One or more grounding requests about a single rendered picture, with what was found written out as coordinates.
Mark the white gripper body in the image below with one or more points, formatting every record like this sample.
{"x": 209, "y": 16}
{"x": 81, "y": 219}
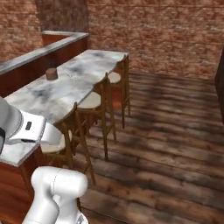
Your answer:
{"x": 53, "y": 135}

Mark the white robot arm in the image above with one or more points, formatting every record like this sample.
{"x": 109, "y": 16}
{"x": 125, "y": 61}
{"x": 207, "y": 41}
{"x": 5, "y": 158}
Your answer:
{"x": 55, "y": 182}

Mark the brown candle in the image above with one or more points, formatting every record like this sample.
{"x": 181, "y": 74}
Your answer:
{"x": 51, "y": 74}

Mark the marble-topped wooden dining counter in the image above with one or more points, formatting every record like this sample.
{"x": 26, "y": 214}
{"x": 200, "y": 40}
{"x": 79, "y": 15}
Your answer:
{"x": 13, "y": 189}

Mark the dark wooden cabinet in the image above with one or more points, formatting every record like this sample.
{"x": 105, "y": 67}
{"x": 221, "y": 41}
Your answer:
{"x": 220, "y": 84}

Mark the wooden stool with cream seat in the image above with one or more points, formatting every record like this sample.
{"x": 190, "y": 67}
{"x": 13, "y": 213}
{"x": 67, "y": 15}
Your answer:
{"x": 55, "y": 147}
{"x": 90, "y": 100}
{"x": 114, "y": 77}

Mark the grey-topped wooden counter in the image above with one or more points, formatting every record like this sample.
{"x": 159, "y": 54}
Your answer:
{"x": 67, "y": 50}

